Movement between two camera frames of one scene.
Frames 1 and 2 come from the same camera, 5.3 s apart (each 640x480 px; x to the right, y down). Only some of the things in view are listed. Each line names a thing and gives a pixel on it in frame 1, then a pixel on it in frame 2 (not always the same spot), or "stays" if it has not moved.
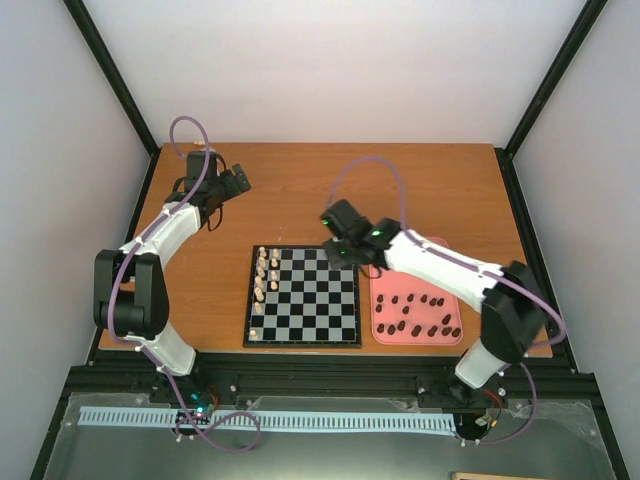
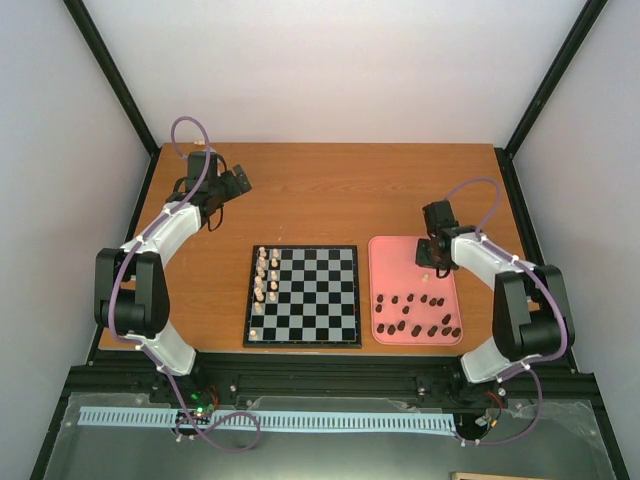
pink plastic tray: (408, 311) stays
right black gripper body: (338, 261) → (428, 260)
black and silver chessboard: (296, 299) stays
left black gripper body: (232, 190) stays
